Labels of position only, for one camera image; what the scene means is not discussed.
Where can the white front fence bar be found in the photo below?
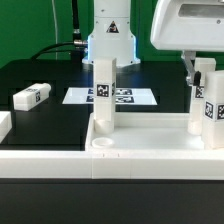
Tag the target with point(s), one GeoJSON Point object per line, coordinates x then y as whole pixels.
{"type": "Point", "coordinates": [200, 165]}

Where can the white desk top tray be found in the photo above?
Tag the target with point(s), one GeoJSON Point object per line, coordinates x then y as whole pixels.
{"type": "Point", "coordinates": [147, 131]}

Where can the white marker base bracket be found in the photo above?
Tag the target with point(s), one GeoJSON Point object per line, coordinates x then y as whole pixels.
{"type": "Point", "coordinates": [124, 96]}

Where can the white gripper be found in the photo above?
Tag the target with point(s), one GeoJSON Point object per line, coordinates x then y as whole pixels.
{"type": "Point", "coordinates": [189, 25]}

